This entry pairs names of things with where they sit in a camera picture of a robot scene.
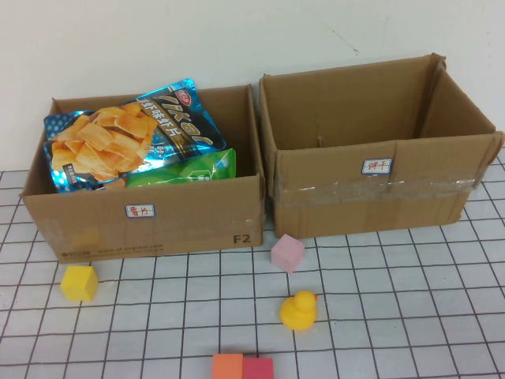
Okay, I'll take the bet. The magenta foam cube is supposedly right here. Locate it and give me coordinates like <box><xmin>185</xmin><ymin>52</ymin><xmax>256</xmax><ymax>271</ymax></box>
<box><xmin>242</xmin><ymin>357</ymin><xmax>275</xmax><ymax>379</ymax></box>

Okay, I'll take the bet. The blue shrimp chips bag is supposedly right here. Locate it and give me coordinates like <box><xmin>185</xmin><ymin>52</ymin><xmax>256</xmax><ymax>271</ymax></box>
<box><xmin>42</xmin><ymin>78</ymin><xmax>228</xmax><ymax>194</ymax></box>

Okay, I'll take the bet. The light pink foam cube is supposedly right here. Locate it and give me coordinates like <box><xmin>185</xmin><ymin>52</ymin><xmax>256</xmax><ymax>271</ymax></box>
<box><xmin>270</xmin><ymin>233</ymin><xmax>306</xmax><ymax>274</ymax></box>

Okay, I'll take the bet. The cardboard box with F2 print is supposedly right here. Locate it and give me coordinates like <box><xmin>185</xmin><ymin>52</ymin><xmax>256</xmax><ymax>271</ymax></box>
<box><xmin>20</xmin><ymin>84</ymin><xmax>267</xmax><ymax>265</ymax></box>

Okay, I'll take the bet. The orange foam cube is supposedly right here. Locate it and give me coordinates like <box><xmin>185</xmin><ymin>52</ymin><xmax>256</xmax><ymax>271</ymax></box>
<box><xmin>211</xmin><ymin>353</ymin><xmax>245</xmax><ymax>379</ymax></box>

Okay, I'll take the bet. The taped cardboard box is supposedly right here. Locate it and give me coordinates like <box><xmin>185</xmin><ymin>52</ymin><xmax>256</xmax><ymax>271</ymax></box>
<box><xmin>258</xmin><ymin>51</ymin><xmax>505</xmax><ymax>240</ymax></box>

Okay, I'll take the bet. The yellow foam cube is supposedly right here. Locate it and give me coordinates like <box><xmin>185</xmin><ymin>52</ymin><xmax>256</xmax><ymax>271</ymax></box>
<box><xmin>59</xmin><ymin>265</ymin><xmax>99</xmax><ymax>302</ymax></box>

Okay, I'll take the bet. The yellow rubber duck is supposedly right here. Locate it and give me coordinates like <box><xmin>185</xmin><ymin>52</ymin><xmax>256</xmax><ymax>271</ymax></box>
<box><xmin>279</xmin><ymin>290</ymin><xmax>319</xmax><ymax>331</ymax></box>

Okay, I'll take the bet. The green potato chips bag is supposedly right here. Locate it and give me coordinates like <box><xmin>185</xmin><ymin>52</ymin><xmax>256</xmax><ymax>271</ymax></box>
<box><xmin>125</xmin><ymin>148</ymin><xmax>238</xmax><ymax>189</ymax></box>

